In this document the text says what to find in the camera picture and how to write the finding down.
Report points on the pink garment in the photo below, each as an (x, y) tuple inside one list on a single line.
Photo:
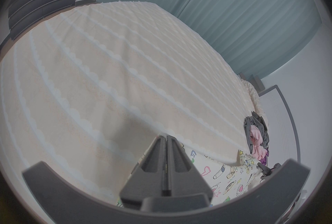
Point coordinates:
[(256, 137)]

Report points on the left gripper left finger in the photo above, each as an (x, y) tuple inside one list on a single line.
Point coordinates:
[(150, 173)]

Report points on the cream pillow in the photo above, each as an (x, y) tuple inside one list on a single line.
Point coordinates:
[(255, 98)]

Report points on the bed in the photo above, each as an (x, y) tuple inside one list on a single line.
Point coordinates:
[(103, 75)]

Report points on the purple garment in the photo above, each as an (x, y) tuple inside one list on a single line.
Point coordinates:
[(264, 160)]

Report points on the black garment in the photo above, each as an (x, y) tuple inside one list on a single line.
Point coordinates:
[(263, 127)]

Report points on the dark grey garment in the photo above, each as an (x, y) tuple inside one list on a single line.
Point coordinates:
[(249, 121)]

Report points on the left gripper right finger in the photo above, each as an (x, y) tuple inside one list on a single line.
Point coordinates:
[(184, 173)]

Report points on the white printed pyjama top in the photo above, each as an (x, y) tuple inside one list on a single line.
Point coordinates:
[(228, 178)]

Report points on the blue-green curtain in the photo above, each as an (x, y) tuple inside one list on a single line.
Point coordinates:
[(220, 10)]

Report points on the grey bedside table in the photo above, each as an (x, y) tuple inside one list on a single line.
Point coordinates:
[(256, 81)]

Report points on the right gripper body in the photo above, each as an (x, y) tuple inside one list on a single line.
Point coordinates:
[(266, 172)]

